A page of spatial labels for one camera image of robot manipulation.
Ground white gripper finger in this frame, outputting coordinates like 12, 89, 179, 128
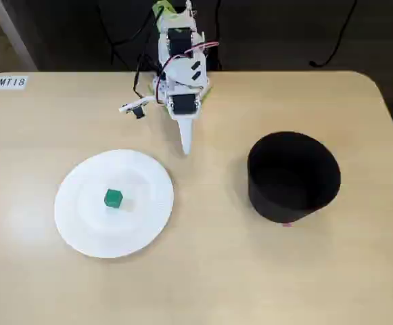
177, 116, 196, 156

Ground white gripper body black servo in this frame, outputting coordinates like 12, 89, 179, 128
164, 50, 209, 120

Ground small green cube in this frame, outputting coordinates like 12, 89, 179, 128
103, 188, 124, 209

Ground light green robot base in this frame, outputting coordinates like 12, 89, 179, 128
152, 0, 214, 114

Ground black cylindrical pot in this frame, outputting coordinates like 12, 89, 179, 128
246, 131, 342, 225

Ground white paper plate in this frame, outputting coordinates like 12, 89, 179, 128
53, 148, 175, 259

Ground white MT18 label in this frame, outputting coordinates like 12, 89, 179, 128
0, 75, 28, 91

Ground grey metal furniture leg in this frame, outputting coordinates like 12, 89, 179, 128
0, 0, 39, 72

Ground small wrist camera white mount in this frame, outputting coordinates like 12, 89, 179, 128
117, 95, 157, 120

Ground thin black camera cable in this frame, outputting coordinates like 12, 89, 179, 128
133, 50, 150, 100

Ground red servo wire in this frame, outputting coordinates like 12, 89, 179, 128
158, 41, 220, 77

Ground black background cable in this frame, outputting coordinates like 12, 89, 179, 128
308, 0, 358, 68
96, 0, 158, 72

